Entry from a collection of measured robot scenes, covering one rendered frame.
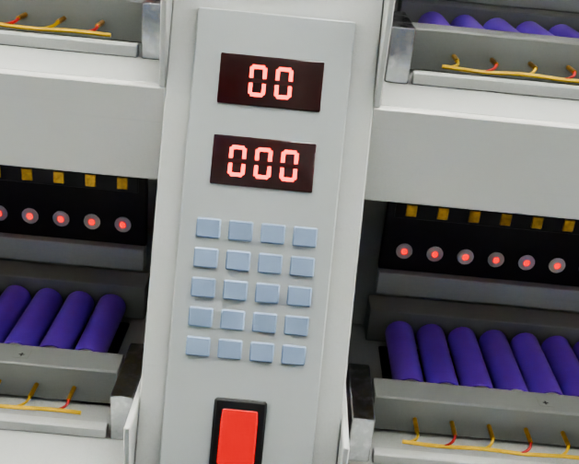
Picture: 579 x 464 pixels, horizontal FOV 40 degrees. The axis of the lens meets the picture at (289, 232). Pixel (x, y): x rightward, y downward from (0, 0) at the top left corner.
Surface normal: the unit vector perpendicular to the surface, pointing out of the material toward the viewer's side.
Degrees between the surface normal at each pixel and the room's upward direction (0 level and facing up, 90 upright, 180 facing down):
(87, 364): 21
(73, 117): 111
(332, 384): 90
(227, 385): 90
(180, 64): 90
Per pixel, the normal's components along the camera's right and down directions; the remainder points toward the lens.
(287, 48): 0.00, 0.07
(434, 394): 0.09, -0.90
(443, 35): -0.03, 0.42
